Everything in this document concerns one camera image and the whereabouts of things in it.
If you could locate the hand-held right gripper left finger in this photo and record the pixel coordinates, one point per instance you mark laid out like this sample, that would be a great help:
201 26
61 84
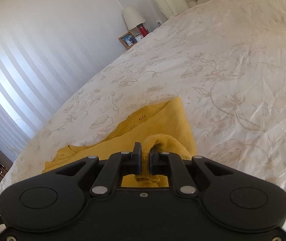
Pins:
138 158

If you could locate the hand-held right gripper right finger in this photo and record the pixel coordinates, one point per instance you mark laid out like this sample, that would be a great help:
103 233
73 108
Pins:
153 163

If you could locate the yellow knit sweater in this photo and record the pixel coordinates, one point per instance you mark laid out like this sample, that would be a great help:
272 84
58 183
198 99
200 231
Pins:
158 125

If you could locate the cream floral bedspread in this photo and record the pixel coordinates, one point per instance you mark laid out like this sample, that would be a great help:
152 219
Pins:
233 80

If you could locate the small white clock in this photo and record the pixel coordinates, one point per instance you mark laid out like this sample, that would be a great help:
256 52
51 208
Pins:
138 39

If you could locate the red bottle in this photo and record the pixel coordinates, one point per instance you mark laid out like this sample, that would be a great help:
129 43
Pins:
143 31

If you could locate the white shade table lamp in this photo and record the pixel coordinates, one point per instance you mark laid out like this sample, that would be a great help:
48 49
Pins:
132 17

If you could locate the white vertical blinds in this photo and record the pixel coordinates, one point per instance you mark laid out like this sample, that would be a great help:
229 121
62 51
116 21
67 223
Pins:
20 80

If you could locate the wooden photo frame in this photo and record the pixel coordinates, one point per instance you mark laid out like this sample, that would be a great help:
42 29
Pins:
127 40

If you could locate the white wall outlet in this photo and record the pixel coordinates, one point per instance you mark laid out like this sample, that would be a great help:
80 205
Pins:
159 23

